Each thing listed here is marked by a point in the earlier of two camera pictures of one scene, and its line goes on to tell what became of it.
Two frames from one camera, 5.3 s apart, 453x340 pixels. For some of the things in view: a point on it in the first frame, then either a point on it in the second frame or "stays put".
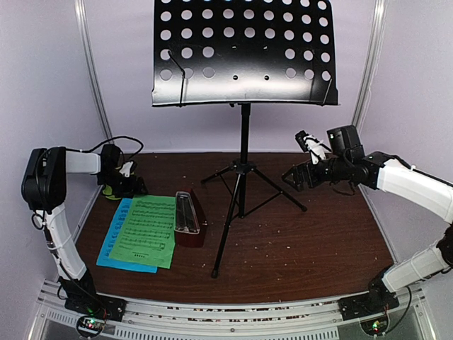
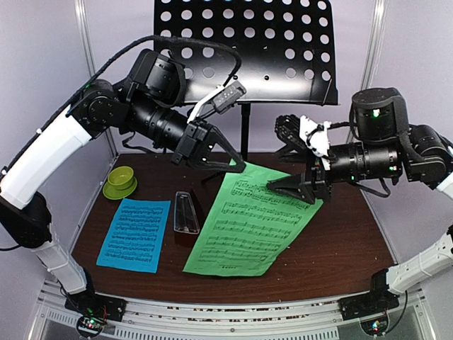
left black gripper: (131, 190) -> (196, 143)
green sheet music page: (147, 235) -> (250, 227)
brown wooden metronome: (190, 224) stays put
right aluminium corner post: (379, 20) stays put
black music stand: (243, 51) stays put
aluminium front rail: (148, 319) stays put
